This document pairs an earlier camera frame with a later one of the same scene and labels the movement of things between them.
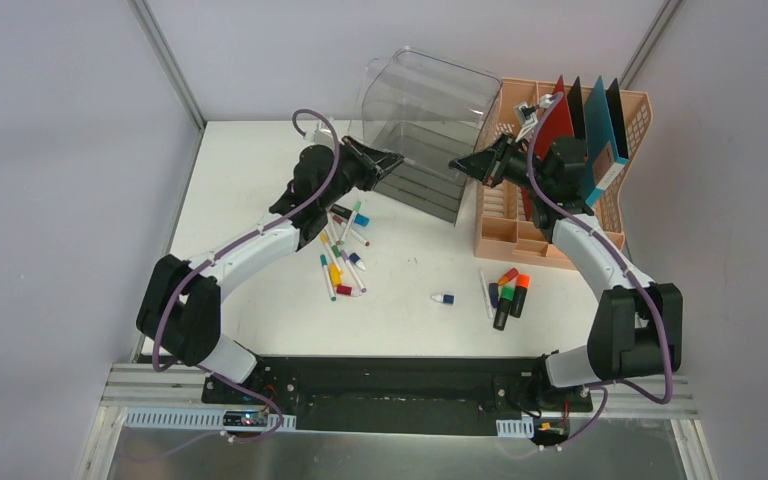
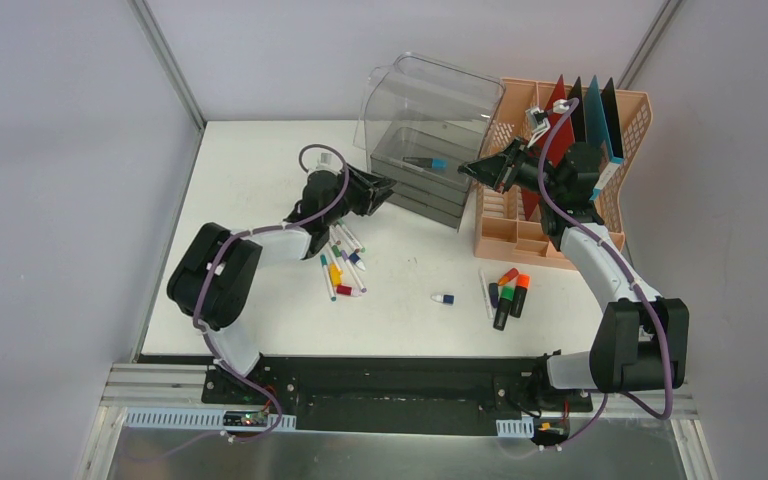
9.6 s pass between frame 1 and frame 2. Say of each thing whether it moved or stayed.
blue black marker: moved
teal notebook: stayed
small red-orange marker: stayed
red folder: stayed
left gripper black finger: moved
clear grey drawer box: stayed
